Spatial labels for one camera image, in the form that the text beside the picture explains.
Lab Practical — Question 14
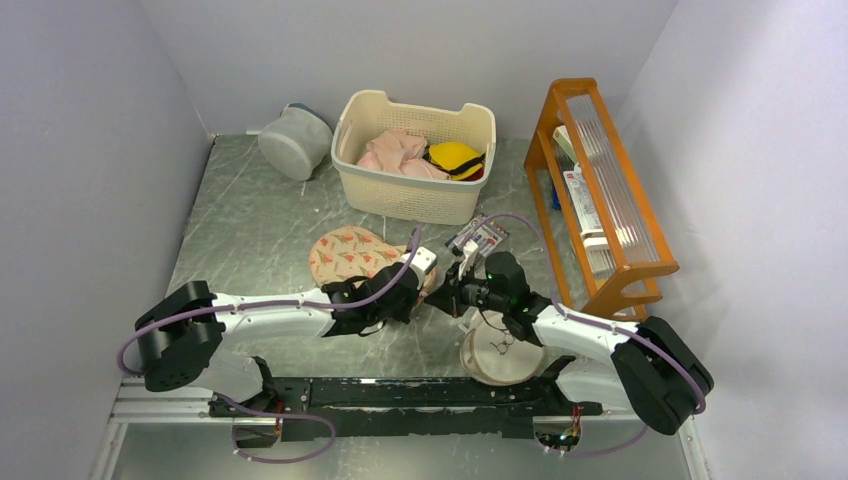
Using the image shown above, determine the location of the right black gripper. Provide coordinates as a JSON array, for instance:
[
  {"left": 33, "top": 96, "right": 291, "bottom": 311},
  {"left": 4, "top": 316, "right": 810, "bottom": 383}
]
[{"left": 425, "top": 260, "right": 509, "bottom": 319}]

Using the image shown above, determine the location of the floral mesh laundry bag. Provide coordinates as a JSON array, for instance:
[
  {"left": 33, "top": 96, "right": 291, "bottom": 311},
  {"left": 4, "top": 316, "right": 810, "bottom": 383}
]
[{"left": 302, "top": 226, "right": 436, "bottom": 320}]

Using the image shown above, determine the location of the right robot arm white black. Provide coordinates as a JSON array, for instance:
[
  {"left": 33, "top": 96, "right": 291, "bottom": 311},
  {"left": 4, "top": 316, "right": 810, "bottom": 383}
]
[{"left": 425, "top": 252, "right": 715, "bottom": 435}]

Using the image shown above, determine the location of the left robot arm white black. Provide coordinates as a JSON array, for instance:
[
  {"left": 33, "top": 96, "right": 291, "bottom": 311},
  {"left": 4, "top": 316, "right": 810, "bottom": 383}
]
[{"left": 134, "top": 253, "right": 436, "bottom": 416}]

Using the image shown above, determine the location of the cream plastic laundry basket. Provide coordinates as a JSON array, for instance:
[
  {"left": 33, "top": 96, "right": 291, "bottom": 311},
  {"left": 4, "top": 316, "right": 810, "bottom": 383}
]
[{"left": 331, "top": 90, "right": 496, "bottom": 225}]

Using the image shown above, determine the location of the grey round mesh bag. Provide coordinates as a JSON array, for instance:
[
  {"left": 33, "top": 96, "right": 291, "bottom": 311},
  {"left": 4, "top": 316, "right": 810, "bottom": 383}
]
[{"left": 257, "top": 103, "right": 333, "bottom": 181}]

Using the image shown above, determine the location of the marker pen pack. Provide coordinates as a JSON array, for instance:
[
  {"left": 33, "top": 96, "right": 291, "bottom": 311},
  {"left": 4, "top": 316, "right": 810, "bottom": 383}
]
[{"left": 445, "top": 213, "right": 509, "bottom": 257}]

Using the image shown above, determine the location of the beige round glasses pouch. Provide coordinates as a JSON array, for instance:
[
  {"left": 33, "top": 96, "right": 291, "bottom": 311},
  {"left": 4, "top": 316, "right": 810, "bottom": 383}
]
[{"left": 459, "top": 311, "right": 546, "bottom": 386}]

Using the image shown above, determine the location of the yellow black cloth in basket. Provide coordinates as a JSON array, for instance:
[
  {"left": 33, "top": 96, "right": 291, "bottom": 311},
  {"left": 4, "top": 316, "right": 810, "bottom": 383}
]
[{"left": 424, "top": 142, "right": 486, "bottom": 182}]

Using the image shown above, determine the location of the pink cloth in basket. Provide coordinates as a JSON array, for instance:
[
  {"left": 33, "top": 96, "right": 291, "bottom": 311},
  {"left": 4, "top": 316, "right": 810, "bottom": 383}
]
[{"left": 356, "top": 129, "right": 450, "bottom": 180}]

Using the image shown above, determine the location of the white box in rack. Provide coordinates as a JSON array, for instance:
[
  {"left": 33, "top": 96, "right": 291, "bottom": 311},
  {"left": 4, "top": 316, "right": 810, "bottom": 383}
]
[{"left": 563, "top": 170, "right": 603, "bottom": 237}]

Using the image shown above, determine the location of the orange wooden rack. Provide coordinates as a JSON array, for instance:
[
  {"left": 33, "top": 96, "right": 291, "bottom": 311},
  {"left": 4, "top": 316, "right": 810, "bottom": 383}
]
[{"left": 524, "top": 78, "right": 679, "bottom": 322}]

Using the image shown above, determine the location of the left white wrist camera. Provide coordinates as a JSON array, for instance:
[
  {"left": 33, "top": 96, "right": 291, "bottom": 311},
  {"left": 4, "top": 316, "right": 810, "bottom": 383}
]
[{"left": 400, "top": 246, "right": 437, "bottom": 277}]

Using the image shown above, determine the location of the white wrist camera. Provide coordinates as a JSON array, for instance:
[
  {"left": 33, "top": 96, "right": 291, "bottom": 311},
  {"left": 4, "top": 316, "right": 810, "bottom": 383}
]
[
  {"left": 400, "top": 246, "right": 437, "bottom": 277},
  {"left": 458, "top": 240, "right": 479, "bottom": 280}
]

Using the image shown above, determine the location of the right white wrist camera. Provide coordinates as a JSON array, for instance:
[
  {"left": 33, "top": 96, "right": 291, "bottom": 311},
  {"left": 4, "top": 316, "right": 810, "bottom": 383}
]
[{"left": 458, "top": 240, "right": 479, "bottom": 280}]

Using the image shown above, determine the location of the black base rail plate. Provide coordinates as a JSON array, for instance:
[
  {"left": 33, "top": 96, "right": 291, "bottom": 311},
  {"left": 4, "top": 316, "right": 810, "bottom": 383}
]
[{"left": 248, "top": 375, "right": 602, "bottom": 442}]

